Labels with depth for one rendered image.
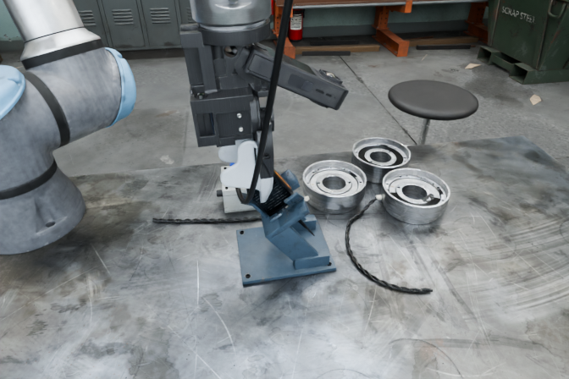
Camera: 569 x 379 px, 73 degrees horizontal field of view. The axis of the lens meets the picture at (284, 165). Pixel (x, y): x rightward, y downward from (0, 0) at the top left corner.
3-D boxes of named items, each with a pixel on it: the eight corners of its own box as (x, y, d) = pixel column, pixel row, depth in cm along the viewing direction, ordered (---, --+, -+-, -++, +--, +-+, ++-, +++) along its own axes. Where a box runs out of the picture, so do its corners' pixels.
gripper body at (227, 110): (198, 121, 46) (180, 16, 40) (269, 113, 48) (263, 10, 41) (199, 154, 40) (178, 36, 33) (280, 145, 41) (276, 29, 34)
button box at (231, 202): (262, 183, 69) (261, 160, 67) (267, 208, 64) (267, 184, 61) (217, 188, 68) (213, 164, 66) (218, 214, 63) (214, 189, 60)
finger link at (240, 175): (224, 205, 48) (214, 137, 43) (272, 199, 48) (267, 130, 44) (226, 220, 45) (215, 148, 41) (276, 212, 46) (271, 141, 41)
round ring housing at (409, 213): (432, 186, 69) (437, 167, 66) (454, 227, 60) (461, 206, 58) (372, 187, 69) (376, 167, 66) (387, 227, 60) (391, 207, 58)
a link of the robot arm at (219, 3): (263, -36, 38) (277, -24, 32) (266, 12, 41) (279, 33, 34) (186, -32, 37) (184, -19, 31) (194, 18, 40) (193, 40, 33)
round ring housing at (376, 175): (403, 191, 67) (407, 172, 65) (345, 178, 70) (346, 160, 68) (409, 160, 76) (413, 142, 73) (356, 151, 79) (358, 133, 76)
